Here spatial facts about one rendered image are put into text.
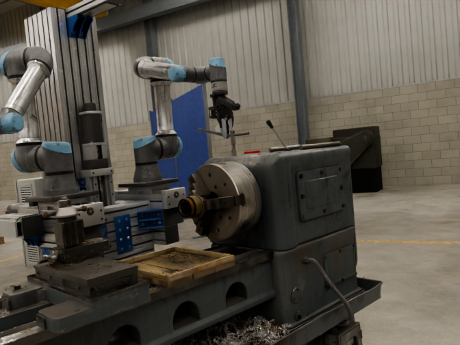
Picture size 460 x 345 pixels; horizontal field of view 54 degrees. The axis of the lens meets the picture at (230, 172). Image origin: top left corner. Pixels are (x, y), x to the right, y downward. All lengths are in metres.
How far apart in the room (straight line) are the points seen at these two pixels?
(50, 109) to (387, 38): 10.37
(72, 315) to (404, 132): 10.89
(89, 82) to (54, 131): 0.30
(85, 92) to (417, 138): 10.02
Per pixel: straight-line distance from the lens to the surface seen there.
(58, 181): 2.03
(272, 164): 1.78
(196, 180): 1.82
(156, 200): 2.28
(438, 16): 11.99
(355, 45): 12.20
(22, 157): 2.14
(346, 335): 2.17
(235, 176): 1.73
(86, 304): 1.33
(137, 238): 2.25
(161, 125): 2.42
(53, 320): 1.28
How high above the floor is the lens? 1.29
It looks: 3 degrees down
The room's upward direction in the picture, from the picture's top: 5 degrees counter-clockwise
